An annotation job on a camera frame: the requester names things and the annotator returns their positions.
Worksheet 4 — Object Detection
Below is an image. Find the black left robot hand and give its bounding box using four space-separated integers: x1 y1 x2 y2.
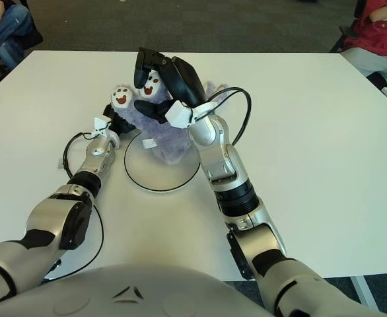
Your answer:
102 104 137 136

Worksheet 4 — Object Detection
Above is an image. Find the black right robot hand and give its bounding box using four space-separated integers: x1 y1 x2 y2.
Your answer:
133 47 207 125

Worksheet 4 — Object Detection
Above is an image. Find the purple plush bunny doll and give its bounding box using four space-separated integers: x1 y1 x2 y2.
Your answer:
110 71 230 164

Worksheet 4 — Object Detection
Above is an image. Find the white plate with dark rim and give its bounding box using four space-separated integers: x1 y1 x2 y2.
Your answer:
124 130 201 192

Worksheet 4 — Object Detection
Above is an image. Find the black office chair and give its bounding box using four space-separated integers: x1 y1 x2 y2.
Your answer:
0 19 44 87
329 26 356 53

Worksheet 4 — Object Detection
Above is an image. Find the person in blue jeans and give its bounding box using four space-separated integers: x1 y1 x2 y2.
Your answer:
0 0 44 70

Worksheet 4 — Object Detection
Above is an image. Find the grey robot torso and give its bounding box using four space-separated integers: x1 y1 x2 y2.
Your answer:
0 262 273 317

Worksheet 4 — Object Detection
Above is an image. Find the person in red shirt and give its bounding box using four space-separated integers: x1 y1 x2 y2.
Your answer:
341 0 387 87

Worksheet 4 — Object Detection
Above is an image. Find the white table leg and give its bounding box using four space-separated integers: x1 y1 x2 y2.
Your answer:
350 275 382 311

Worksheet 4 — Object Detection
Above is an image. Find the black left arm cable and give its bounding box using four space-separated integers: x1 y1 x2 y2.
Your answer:
63 131 104 281

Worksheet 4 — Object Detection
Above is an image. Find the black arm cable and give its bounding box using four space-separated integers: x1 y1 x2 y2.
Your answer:
63 131 104 281
193 87 252 146

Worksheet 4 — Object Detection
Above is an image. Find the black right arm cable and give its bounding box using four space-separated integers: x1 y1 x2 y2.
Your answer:
193 87 252 146

